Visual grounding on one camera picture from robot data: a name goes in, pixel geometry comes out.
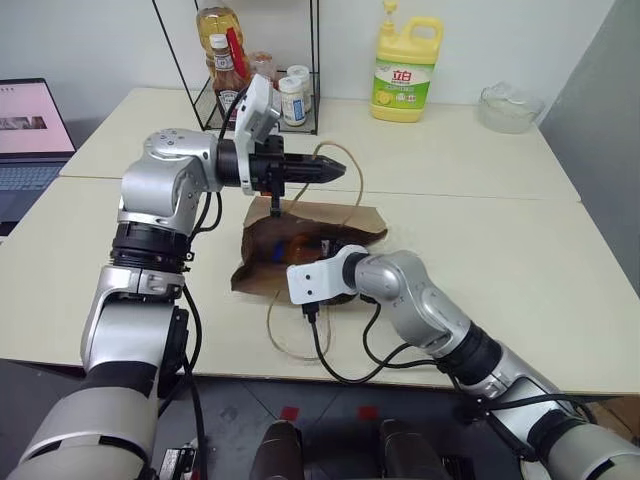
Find cooking oil bottle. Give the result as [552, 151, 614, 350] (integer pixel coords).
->
[195, 0, 252, 81]

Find black box on floor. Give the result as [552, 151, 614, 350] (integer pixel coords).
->
[160, 441, 200, 480]

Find brown paper bag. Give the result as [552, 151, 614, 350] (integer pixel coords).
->
[230, 141, 389, 364]

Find black wire rack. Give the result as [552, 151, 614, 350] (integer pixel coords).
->
[151, 0, 321, 138]

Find small red sauce bottle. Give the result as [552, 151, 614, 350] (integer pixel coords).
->
[248, 49, 277, 92]

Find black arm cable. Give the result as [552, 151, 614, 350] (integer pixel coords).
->
[155, 85, 251, 480]
[301, 293, 596, 464]

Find white seasoning jar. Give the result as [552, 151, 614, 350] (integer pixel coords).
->
[286, 63, 313, 114]
[278, 76, 308, 128]

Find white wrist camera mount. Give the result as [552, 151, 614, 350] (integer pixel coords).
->
[286, 244, 370, 307]
[232, 73, 283, 197]

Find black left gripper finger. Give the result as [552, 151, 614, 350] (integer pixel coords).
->
[283, 168, 348, 186]
[283, 152, 348, 172]

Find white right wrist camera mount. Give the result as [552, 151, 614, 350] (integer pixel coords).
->
[286, 244, 370, 307]

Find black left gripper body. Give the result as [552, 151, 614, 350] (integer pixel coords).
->
[247, 135, 289, 220]

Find clear glass bowl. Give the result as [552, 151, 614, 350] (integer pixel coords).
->
[478, 81, 546, 135]

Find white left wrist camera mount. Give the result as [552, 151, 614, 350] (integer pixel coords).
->
[232, 73, 283, 197]

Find open laptop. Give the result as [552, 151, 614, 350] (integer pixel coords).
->
[0, 77, 78, 237]

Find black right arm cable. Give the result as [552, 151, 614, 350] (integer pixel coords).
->
[301, 293, 596, 464]

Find brown bottle blue label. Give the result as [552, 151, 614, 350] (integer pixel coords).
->
[272, 233, 324, 265]

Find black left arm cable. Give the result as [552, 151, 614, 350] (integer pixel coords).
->
[155, 85, 251, 480]

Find dark rounded shape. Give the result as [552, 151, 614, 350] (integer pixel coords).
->
[249, 420, 306, 480]
[378, 417, 449, 480]

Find brown ketchup bottle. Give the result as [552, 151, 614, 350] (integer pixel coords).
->
[208, 33, 252, 120]

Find yellow detergent bottle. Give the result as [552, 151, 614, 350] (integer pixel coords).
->
[369, 0, 446, 124]

